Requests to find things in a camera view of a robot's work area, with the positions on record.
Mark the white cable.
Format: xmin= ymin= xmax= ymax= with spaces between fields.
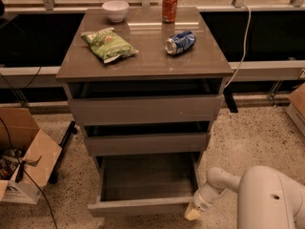
xmin=223 ymin=4 xmax=252 ymax=90

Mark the black stand leg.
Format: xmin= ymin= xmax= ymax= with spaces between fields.
xmin=224 ymin=88 xmax=238 ymax=114
xmin=49 ymin=121 xmax=77 ymax=184

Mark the orange soda can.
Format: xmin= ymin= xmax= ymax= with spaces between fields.
xmin=162 ymin=0 xmax=177 ymax=23

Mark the green chip bag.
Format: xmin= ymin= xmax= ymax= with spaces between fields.
xmin=81 ymin=28 xmax=138 ymax=64

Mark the black stand leg left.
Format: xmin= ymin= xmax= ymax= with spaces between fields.
xmin=49 ymin=121 xmax=77 ymax=184

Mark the black stand leg right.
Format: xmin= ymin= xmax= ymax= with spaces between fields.
xmin=224 ymin=88 xmax=238 ymax=114

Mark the grey bottom drawer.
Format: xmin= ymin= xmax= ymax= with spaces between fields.
xmin=88 ymin=153 xmax=200 ymax=217

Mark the grey drawer cabinet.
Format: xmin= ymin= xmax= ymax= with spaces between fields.
xmin=55 ymin=6 xmax=234 ymax=169

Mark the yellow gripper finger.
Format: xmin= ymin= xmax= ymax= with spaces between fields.
xmin=184 ymin=200 xmax=200 ymax=221

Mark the grey middle drawer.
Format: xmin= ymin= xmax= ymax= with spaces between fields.
xmin=84 ymin=121 xmax=212 ymax=156

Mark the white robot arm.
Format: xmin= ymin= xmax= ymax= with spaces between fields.
xmin=185 ymin=166 xmax=305 ymax=229

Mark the grey top drawer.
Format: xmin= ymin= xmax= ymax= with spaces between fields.
xmin=65 ymin=79 xmax=223 ymax=126

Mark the grey drawer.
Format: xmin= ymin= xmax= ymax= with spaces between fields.
xmin=84 ymin=121 xmax=212 ymax=156
xmin=88 ymin=153 xmax=200 ymax=217
xmin=65 ymin=79 xmax=223 ymax=126

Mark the white ceramic bowl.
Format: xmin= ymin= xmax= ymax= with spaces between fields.
xmin=102 ymin=1 xmax=130 ymax=23

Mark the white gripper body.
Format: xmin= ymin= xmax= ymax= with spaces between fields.
xmin=193 ymin=182 xmax=228 ymax=212

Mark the blue soda can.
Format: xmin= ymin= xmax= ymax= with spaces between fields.
xmin=165 ymin=31 xmax=196 ymax=55

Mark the open cardboard box left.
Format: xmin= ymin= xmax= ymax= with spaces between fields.
xmin=0 ymin=108 xmax=61 ymax=204

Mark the cardboard box right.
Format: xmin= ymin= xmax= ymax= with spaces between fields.
xmin=286 ymin=83 xmax=305 ymax=136

